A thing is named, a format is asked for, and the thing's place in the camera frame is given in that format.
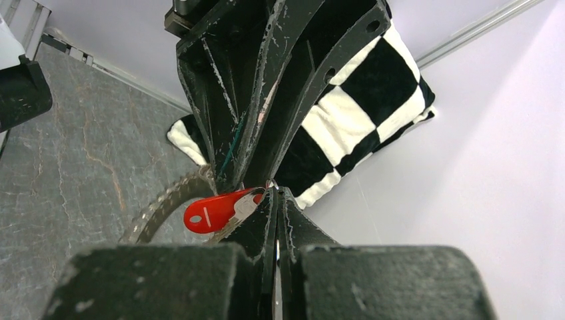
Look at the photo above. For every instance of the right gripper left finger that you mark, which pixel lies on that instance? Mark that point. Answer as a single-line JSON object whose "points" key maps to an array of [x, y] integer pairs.
{"points": [[231, 279]]}

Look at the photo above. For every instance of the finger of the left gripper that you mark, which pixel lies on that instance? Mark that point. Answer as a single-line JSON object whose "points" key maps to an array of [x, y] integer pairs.
{"points": [[306, 44]]}

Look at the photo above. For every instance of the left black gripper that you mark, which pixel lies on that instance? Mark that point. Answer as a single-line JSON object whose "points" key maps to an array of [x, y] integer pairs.
{"points": [[231, 58]]}

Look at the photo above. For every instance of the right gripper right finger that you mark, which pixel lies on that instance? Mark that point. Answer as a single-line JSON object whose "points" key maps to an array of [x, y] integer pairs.
{"points": [[322, 279]]}

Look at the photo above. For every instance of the black white checkered pillow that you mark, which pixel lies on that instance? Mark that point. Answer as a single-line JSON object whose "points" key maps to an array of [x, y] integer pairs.
{"points": [[371, 102]]}

